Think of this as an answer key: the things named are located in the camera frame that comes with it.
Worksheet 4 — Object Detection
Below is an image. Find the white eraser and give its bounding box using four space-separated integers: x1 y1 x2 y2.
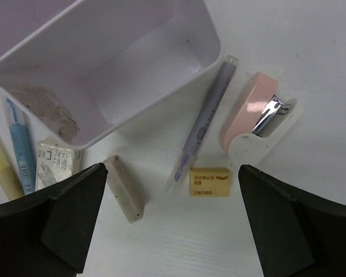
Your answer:
103 155 145 223

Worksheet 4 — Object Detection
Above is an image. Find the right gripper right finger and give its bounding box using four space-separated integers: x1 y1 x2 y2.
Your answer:
238 165 346 276

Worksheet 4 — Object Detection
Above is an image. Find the purple pen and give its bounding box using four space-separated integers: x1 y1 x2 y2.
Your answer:
166 55 239 193

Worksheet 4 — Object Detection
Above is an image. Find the blue highlighter pen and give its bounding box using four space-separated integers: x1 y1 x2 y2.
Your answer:
4 98 36 196

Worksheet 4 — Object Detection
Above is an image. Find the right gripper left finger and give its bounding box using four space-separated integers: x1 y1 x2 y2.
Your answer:
0 163 108 276

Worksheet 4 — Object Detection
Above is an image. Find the staples box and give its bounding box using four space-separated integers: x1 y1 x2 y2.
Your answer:
35 138 82 191

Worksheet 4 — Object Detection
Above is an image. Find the white three-compartment organizer box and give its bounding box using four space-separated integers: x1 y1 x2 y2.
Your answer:
0 1 223 149

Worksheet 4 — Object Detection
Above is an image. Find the yellow highlighter pen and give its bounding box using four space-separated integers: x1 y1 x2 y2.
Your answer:
0 142 24 201

